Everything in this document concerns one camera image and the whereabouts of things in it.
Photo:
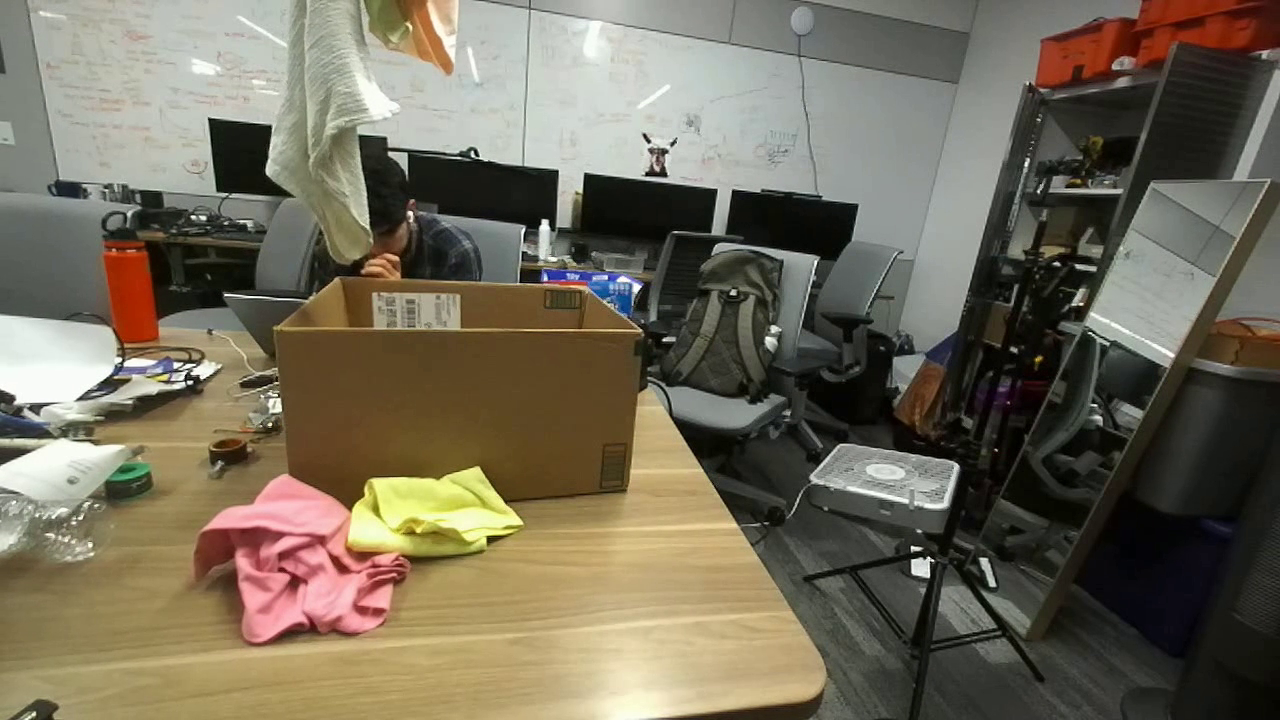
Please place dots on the white towel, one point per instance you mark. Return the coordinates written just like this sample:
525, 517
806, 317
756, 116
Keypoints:
324, 122

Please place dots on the pink cloth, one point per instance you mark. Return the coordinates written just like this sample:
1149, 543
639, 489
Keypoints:
294, 563

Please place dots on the blue cardboard box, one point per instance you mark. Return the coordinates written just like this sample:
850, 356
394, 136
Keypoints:
606, 291

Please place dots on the brown cardboard box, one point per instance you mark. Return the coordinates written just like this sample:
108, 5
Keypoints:
454, 401

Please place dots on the grey backpack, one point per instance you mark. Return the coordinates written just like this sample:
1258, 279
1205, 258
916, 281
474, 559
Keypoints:
725, 327

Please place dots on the grey office chair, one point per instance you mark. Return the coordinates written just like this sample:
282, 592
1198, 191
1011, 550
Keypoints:
853, 304
725, 407
287, 253

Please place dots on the black monitor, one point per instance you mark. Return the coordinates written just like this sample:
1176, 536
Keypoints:
647, 204
493, 186
243, 158
794, 220

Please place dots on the small horned figurine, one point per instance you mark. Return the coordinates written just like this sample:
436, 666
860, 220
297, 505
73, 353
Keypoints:
658, 152

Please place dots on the yellow-green cloth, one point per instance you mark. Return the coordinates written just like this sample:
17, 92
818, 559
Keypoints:
424, 513

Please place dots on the white perforated square device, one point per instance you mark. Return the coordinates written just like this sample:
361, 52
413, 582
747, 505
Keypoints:
887, 483

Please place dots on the black tripod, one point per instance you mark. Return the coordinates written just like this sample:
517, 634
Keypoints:
935, 584

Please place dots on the brown tape roll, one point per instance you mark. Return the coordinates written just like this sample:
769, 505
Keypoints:
230, 450

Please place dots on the metal shelf unit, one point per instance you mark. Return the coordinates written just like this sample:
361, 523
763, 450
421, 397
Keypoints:
1052, 203

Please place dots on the orange water bottle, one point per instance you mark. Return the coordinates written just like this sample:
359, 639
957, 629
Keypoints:
128, 293

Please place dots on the green tape roll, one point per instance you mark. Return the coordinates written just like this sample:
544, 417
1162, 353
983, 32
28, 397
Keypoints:
128, 478

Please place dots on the orange storage bin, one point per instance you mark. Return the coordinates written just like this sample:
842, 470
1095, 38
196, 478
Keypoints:
1085, 49
1205, 25

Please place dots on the grey trash bin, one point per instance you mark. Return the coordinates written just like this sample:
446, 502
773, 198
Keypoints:
1205, 442

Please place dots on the white paper sheet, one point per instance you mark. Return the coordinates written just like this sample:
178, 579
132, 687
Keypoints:
55, 356
61, 470

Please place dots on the grey chair back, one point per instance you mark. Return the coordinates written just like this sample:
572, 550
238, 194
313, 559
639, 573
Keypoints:
46, 253

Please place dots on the clear plastic bag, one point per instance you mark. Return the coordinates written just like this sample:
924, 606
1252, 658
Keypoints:
46, 527

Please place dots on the white panel wood frame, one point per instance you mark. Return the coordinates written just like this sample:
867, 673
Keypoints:
1173, 264

